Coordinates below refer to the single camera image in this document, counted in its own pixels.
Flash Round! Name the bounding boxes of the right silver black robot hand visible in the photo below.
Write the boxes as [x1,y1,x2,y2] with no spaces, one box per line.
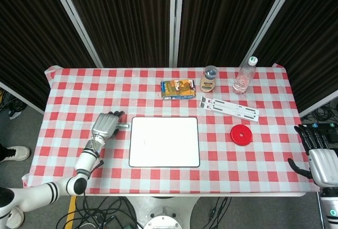
[287,124,338,187]

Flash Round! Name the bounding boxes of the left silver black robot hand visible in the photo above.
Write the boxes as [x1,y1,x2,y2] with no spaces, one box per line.
[91,110,126,140]

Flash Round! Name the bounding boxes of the red white checkered tablecloth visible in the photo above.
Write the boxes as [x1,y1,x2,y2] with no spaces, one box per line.
[22,63,320,196]

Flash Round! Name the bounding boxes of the black device box cyan labels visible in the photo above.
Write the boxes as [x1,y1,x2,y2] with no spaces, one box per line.
[302,122,338,143]

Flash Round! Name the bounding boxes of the yellow blue snack package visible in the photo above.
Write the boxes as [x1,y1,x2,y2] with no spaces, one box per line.
[161,79,196,100]

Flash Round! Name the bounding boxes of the red round plastic disc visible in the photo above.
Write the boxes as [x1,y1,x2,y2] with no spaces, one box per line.
[230,124,253,144]

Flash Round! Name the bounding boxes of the white sneaker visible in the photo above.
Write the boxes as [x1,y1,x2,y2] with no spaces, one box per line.
[1,145,31,163]
[5,207,25,229]

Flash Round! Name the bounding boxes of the yellow floor tape strip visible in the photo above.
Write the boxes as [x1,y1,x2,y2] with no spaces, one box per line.
[64,196,78,229]

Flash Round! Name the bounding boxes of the dark corrugated partition panel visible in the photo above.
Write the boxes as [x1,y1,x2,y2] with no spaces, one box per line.
[239,0,338,118]
[47,0,177,68]
[174,0,302,68]
[0,0,104,115]

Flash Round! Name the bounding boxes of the black trouser leg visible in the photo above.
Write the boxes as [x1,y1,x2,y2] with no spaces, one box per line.
[0,143,9,163]

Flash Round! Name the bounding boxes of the white folding laptop stand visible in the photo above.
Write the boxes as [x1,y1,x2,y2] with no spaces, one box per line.
[199,96,260,123]

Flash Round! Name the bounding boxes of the white table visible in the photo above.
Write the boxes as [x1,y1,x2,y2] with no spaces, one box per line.
[87,191,306,198]

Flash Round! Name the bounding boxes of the clear plastic water bottle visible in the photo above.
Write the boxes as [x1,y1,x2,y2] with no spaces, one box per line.
[232,56,259,95]

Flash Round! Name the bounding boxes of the black tangled cables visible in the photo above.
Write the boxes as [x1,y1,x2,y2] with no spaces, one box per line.
[0,87,26,113]
[302,98,338,124]

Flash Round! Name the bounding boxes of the white drawing board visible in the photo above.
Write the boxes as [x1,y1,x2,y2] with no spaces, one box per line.
[128,116,201,168]

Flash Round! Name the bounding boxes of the black floor cable bundle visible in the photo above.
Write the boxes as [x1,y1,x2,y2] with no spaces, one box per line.
[57,196,139,229]

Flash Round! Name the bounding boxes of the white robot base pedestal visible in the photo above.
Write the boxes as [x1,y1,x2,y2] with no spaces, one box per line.
[124,196,205,229]

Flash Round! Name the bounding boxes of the black cable with green light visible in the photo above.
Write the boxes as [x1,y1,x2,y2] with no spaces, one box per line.
[207,196,232,224]

